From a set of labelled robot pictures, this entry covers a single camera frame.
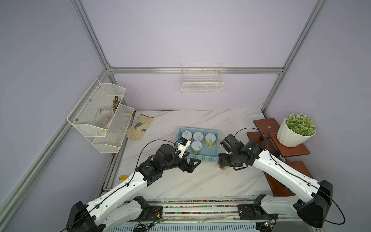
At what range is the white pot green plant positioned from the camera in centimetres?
66

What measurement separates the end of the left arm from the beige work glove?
0.51 m

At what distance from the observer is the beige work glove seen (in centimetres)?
106

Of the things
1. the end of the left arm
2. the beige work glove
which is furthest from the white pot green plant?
the beige work glove

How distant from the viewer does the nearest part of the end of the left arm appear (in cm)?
56

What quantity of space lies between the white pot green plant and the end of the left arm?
449 mm
